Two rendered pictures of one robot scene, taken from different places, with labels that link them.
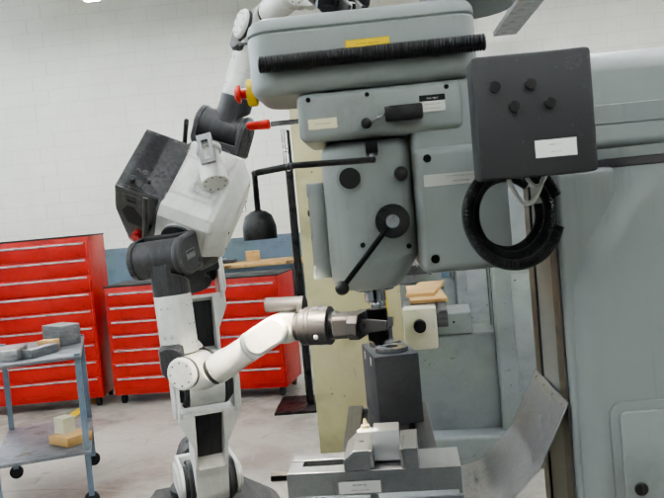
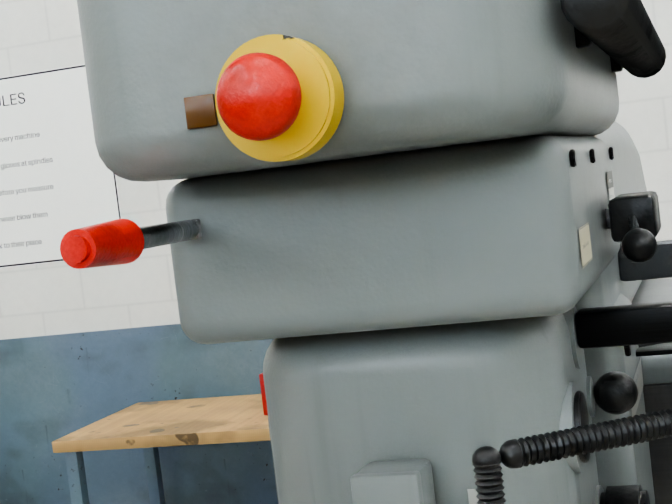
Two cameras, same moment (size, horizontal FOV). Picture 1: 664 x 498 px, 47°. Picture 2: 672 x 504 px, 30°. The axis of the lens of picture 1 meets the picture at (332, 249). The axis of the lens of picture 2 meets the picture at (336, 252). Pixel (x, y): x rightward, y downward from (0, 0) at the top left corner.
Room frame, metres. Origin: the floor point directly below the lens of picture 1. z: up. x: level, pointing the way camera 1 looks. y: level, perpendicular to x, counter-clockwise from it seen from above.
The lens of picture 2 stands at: (1.55, 0.73, 1.72)
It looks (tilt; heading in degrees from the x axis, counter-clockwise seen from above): 3 degrees down; 283
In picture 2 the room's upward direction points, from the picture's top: 7 degrees counter-clockwise
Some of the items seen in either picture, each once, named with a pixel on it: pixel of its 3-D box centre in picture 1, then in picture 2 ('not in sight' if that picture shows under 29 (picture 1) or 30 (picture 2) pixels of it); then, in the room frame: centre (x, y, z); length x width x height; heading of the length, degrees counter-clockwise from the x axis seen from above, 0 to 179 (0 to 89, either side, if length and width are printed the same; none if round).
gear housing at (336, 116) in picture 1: (378, 117); (424, 226); (1.69, -0.13, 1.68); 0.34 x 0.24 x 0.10; 86
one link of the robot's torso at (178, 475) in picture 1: (207, 474); not in sight; (2.43, 0.46, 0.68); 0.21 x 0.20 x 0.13; 18
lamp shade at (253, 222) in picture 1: (259, 224); not in sight; (1.63, 0.15, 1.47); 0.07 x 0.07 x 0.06
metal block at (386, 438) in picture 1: (386, 441); not in sight; (1.55, -0.08, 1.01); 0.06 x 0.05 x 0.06; 174
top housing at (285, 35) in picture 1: (361, 58); (391, 35); (1.70, -0.10, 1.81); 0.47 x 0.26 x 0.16; 86
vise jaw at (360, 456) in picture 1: (360, 451); not in sight; (1.55, -0.02, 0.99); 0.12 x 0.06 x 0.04; 174
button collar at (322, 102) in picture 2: (252, 92); (279, 98); (1.71, 0.14, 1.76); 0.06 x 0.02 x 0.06; 176
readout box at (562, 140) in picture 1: (531, 116); not in sight; (1.34, -0.36, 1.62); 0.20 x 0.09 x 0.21; 86
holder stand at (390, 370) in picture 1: (390, 378); not in sight; (2.13, -0.13, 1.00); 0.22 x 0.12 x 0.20; 6
